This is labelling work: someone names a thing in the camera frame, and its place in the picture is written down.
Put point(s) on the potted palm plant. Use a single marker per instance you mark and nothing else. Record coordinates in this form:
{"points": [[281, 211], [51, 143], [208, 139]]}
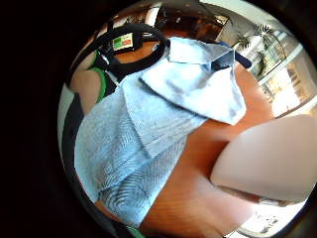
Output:
{"points": [[261, 43]]}

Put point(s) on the light blue towel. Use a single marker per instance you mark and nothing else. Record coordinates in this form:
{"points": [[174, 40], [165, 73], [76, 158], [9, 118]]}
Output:
{"points": [[138, 132]]}

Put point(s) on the dark blue object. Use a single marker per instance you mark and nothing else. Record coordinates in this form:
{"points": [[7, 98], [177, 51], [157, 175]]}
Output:
{"points": [[242, 59]]}

